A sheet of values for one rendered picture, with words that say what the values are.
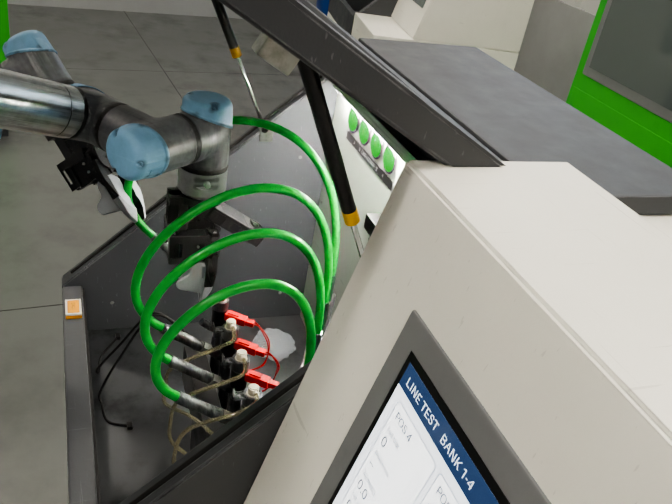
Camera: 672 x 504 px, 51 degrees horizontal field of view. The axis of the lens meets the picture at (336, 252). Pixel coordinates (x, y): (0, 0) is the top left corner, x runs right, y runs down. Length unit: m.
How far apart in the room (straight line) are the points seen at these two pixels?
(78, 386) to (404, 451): 0.75
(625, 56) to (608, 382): 3.40
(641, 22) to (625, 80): 0.28
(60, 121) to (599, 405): 0.77
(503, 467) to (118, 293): 1.13
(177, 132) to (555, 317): 0.61
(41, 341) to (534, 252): 2.48
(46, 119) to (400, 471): 0.64
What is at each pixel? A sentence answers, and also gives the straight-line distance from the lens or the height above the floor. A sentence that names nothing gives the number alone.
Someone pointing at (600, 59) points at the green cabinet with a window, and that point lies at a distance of 4.01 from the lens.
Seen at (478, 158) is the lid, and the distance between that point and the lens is 0.80.
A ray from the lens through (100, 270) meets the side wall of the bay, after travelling 1.55.
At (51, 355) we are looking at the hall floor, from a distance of 2.88.
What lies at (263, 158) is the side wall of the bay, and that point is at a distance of 1.48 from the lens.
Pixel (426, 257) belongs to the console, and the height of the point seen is 1.49.
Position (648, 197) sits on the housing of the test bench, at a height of 1.50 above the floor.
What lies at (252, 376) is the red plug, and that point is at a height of 1.10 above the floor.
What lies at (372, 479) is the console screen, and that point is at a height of 1.29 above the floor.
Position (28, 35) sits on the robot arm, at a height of 1.47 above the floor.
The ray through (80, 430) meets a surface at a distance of 1.25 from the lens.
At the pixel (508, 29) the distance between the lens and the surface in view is 4.12.
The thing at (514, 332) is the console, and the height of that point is 1.51.
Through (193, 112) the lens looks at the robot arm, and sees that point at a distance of 1.04.
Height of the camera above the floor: 1.84
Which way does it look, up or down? 30 degrees down
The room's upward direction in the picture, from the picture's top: 11 degrees clockwise
